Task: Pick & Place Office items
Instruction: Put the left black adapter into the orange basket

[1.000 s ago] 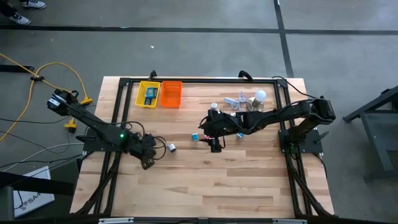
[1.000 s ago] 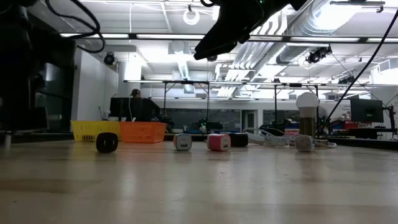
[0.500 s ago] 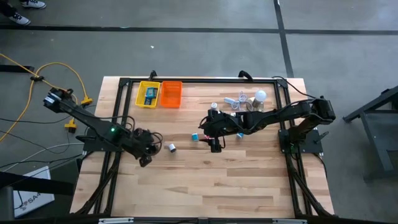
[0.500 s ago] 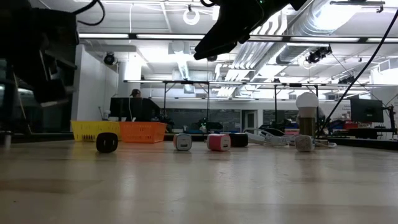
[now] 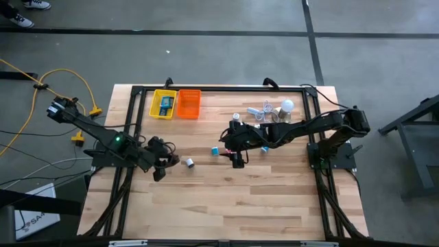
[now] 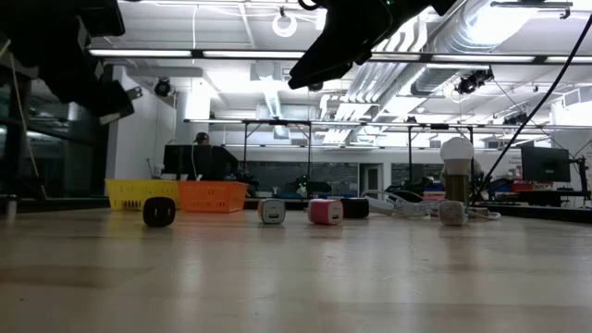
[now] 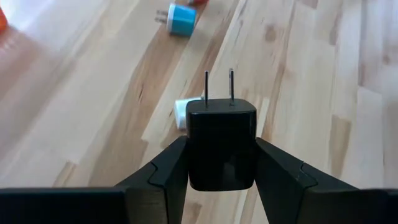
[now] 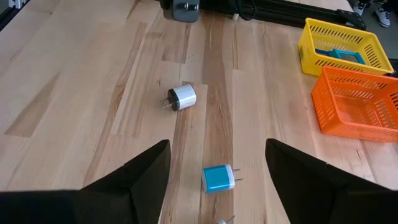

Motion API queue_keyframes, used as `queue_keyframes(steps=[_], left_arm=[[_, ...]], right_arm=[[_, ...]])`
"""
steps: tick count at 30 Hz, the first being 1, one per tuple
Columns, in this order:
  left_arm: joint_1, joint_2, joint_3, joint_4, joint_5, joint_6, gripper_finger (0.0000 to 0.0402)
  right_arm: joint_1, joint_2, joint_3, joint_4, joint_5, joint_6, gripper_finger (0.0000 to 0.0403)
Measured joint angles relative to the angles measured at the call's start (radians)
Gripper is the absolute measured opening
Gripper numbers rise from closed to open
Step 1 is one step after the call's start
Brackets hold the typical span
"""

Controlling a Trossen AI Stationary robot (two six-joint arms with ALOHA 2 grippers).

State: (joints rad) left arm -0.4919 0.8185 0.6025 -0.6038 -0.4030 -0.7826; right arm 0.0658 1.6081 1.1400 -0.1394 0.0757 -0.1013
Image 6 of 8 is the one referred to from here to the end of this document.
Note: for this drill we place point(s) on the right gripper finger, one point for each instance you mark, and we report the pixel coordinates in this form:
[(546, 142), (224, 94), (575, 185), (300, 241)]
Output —
[(319, 69)]

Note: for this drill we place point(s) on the white black USB charger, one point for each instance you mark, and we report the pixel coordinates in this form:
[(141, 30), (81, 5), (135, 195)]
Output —
[(158, 212)]

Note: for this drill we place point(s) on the pink white USB charger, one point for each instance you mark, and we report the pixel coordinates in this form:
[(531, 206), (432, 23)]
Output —
[(324, 212)]

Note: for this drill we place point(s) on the cyan white USB charger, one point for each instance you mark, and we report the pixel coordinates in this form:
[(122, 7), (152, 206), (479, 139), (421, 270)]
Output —
[(272, 212), (453, 213)]

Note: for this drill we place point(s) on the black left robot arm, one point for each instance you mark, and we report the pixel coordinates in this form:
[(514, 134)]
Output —
[(28, 18)]

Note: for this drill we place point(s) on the overhead light bar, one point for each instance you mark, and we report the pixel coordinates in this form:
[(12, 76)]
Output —
[(139, 53)]

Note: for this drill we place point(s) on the yellow plastic basket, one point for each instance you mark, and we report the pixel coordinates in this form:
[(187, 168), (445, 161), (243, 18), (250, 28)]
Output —
[(125, 194)]

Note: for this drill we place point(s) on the black monitor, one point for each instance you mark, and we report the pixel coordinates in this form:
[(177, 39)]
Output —
[(546, 164), (199, 162)]

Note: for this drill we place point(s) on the orange plastic basket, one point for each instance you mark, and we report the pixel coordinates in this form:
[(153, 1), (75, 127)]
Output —
[(213, 196)]

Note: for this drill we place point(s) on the small grey cylinder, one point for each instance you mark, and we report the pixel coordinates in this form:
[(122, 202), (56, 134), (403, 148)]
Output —
[(9, 208)]

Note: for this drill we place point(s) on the white bulb brass lamp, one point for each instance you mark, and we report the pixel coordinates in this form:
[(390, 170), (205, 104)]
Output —
[(456, 152)]

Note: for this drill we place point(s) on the black ceiling camera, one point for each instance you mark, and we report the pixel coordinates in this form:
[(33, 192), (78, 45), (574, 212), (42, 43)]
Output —
[(316, 87), (474, 81), (163, 87)]

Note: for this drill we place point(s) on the black background rig frame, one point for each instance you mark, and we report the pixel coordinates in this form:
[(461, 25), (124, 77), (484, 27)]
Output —
[(277, 122)]

